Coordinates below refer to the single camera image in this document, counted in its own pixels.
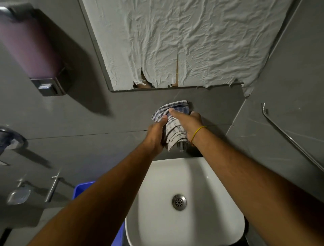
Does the person's left hand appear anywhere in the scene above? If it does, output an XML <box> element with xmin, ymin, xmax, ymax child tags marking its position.
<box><xmin>144</xmin><ymin>115</ymin><xmax>168</xmax><ymax>156</ymax></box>

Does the person's right hand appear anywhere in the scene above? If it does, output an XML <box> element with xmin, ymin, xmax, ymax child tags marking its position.
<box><xmin>168</xmin><ymin>108</ymin><xmax>204</xmax><ymax>146</ymax></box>

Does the checkered blue white cloth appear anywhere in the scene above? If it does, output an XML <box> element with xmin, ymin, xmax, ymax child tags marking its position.
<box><xmin>151</xmin><ymin>100</ymin><xmax>190</xmax><ymax>152</ymax></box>

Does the person's left forearm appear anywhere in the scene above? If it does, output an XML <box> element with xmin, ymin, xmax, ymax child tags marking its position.
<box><xmin>26</xmin><ymin>142</ymin><xmax>162</xmax><ymax>246</ymax></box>

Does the person's right forearm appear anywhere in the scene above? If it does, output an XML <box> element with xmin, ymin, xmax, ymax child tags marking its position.
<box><xmin>192</xmin><ymin>126</ymin><xmax>324</xmax><ymax>246</ymax></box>

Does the yellow wrist band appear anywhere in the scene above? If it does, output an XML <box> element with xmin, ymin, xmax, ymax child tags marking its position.
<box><xmin>190</xmin><ymin>126</ymin><xmax>207</xmax><ymax>147</ymax></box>

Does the white crumpled paper sheet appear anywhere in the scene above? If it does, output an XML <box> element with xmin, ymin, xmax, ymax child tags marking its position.
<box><xmin>82</xmin><ymin>0</ymin><xmax>294</xmax><ymax>97</ymax></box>

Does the metal sink drain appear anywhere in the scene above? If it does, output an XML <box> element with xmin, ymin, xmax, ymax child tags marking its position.
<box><xmin>172</xmin><ymin>194</ymin><xmax>187</xmax><ymax>211</ymax></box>

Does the white ceramic sink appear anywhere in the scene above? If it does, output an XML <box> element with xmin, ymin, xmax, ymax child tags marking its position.
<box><xmin>125</xmin><ymin>157</ymin><xmax>245</xmax><ymax>246</ymax></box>

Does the blue plastic bucket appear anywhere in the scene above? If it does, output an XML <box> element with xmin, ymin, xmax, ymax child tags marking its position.
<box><xmin>72</xmin><ymin>181</ymin><xmax>126</xmax><ymax>246</ymax></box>

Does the purple soap dispenser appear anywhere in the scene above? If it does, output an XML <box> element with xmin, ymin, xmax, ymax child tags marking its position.
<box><xmin>0</xmin><ymin>3</ymin><xmax>70</xmax><ymax>97</ymax></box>

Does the metal soap dish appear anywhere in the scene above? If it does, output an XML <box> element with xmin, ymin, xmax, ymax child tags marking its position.
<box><xmin>6</xmin><ymin>186</ymin><xmax>31</xmax><ymax>205</ymax></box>

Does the wall mirror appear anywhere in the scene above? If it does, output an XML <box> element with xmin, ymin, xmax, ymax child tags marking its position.
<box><xmin>78</xmin><ymin>0</ymin><xmax>303</xmax><ymax>92</ymax></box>

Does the metal towel rail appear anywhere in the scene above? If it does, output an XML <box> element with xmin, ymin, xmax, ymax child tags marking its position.
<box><xmin>261</xmin><ymin>102</ymin><xmax>324</xmax><ymax>173</ymax></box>

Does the chrome wall tap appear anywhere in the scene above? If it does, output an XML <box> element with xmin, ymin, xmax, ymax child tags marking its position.
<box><xmin>45</xmin><ymin>172</ymin><xmax>62</xmax><ymax>203</ymax></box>

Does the chrome round wall fixture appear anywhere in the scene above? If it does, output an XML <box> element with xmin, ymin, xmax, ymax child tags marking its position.
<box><xmin>0</xmin><ymin>126</ymin><xmax>26</xmax><ymax>155</ymax></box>

